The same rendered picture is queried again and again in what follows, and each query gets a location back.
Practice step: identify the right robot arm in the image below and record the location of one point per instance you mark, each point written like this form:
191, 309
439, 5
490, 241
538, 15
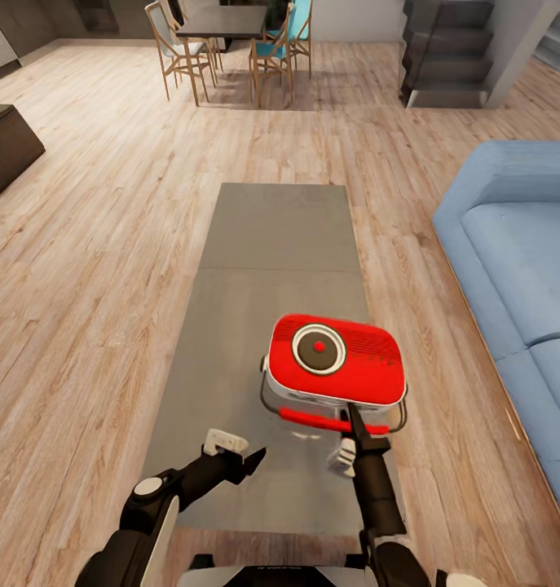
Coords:
359, 456

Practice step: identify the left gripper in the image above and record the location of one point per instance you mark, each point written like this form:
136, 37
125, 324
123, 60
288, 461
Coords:
229, 466

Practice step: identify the radio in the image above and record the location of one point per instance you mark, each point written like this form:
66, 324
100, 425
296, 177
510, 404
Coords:
333, 362

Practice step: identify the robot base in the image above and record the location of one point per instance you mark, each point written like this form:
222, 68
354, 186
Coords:
203, 573

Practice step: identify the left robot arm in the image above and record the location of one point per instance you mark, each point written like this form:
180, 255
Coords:
133, 554

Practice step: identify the fridge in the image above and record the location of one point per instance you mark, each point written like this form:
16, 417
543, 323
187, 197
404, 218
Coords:
191, 7

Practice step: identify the cabinet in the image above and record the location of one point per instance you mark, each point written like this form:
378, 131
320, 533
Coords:
19, 146

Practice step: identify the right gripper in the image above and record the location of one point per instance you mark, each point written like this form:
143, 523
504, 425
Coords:
371, 480

